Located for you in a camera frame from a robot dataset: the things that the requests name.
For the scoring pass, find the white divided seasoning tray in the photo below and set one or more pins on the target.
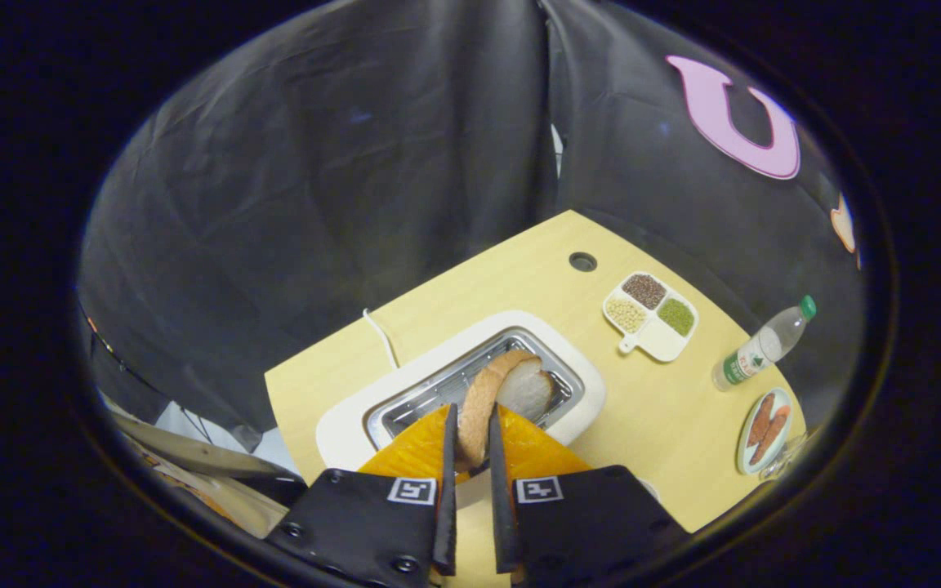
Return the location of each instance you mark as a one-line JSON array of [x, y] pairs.
[[666, 343]]

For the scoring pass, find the beige cardboard box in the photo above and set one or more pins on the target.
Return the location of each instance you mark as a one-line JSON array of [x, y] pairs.
[[193, 453]]

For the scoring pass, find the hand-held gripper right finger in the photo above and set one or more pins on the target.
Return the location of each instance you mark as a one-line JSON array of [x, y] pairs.
[[585, 518]]

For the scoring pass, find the white toaster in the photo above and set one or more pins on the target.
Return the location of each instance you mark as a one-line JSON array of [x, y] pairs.
[[348, 425]]

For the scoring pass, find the light blue plate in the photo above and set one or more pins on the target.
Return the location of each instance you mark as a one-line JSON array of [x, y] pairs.
[[744, 453]]

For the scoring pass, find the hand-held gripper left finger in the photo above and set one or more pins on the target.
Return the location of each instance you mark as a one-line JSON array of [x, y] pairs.
[[364, 523]]

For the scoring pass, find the black backdrop cloth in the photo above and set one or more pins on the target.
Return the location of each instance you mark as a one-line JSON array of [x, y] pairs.
[[340, 163]]

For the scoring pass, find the plain bread slice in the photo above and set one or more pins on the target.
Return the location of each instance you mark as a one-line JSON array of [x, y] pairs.
[[479, 408]]

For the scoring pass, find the clear plastic water bottle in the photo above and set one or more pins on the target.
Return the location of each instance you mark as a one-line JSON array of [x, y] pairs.
[[756, 351]]

